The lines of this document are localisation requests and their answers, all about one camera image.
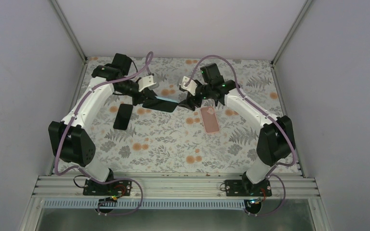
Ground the black phone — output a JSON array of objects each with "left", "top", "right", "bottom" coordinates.
[
  {"left": 113, "top": 103, "right": 133, "bottom": 130},
  {"left": 142, "top": 97, "right": 179, "bottom": 113}
]

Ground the pink phone case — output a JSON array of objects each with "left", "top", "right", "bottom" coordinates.
[{"left": 200, "top": 106, "right": 220, "bottom": 134}]

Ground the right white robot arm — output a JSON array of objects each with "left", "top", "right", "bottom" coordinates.
[{"left": 179, "top": 63, "right": 297, "bottom": 196}]

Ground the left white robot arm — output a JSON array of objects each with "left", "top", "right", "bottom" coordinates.
[{"left": 48, "top": 51, "right": 154, "bottom": 195}]

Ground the floral patterned table mat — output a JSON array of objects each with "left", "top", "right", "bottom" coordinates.
[{"left": 85, "top": 58, "right": 283, "bottom": 173}]

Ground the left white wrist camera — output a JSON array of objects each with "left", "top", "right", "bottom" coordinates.
[{"left": 137, "top": 75, "right": 159, "bottom": 91}]

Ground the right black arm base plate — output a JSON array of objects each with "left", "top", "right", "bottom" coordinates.
[{"left": 224, "top": 179, "right": 272, "bottom": 197}]

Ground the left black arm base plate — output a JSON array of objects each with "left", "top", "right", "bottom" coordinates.
[{"left": 82, "top": 180, "right": 132, "bottom": 197}]

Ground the aluminium mounting rail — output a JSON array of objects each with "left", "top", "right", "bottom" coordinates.
[{"left": 32, "top": 173, "right": 320, "bottom": 199}]

